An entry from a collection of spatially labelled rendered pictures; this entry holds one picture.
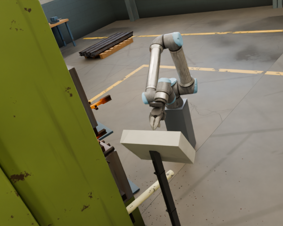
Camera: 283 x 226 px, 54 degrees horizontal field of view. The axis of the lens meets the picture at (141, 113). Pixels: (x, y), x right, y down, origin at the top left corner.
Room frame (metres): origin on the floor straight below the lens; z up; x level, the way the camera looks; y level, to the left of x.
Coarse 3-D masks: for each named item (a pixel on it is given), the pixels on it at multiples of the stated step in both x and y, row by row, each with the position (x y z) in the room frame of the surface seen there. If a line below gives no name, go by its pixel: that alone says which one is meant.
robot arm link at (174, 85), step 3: (171, 78) 2.57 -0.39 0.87; (174, 78) 2.54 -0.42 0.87; (171, 81) 2.50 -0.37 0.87; (174, 81) 2.48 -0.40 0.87; (177, 81) 2.49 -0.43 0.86; (171, 84) 2.46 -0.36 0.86; (174, 84) 2.46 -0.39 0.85; (177, 84) 2.45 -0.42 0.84; (174, 87) 2.45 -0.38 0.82; (177, 87) 2.44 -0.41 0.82; (174, 90) 2.44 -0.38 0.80; (177, 90) 2.43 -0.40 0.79; (177, 93) 2.43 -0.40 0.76; (177, 96) 2.47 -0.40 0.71
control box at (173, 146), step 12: (132, 132) 1.28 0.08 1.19; (144, 132) 1.24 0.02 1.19; (156, 132) 1.21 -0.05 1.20; (168, 132) 1.17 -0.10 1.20; (180, 132) 1.14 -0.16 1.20; (132, 144) 1.23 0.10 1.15; (144, 144) 1.19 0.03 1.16; (156, 144) 1.15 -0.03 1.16; (168, 144) 1.12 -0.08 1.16; (180, 144) 1.11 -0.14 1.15; (144, 156) 1.33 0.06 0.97; (168, 156) 1.22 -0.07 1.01; (180, 156) 1.18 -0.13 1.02; (192, 156) 1.20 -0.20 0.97
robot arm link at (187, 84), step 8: (176, 32) 2.22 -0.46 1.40; (168, 40) 2.19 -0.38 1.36; (176, 40) 2.17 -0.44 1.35; (168, 48) 2.25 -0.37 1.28; (176, 48) 2.20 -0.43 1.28; (176, 56) 2.24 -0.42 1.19; (184, 56) 2.27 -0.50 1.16; (176, 64) 2.29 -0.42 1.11; (184, 64) 2.28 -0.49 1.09; (184, 72) 2.31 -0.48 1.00; (184, 80) 2.35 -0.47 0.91; (192, 80) 2.38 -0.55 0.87; (184, 88) 2.38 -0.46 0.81; (192, 88) 2.37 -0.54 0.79
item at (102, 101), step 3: (105, 96) 2.20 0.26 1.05; (108, 96) 2.19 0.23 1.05; (102, 99) 2.16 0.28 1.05; (105, 99) 2.18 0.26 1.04; (108, 99) 2.19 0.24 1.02; (111, 99) 2.19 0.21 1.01; (96, 102) 2.16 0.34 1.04; (99, 102) 2.14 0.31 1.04; (102, 102) 2.14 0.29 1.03; (105, 102) 2.17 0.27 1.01; (90, 105) 2.13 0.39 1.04; (93, 105) 2.12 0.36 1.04
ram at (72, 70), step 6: (72, 72) 1.51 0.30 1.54; (72, 78) 1.50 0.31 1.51; (78, 78) 1.52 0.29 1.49; (78, 84) 1.51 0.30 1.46; (78, 90) 1.51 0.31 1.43; (84, 96) 1.52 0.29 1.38; (84, 102) 1.51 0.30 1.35; (84, 108) 1.50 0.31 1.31; (90, 108) 1.52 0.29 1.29; (90, 114) 1.51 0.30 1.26; (90, 120) 1.50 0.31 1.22
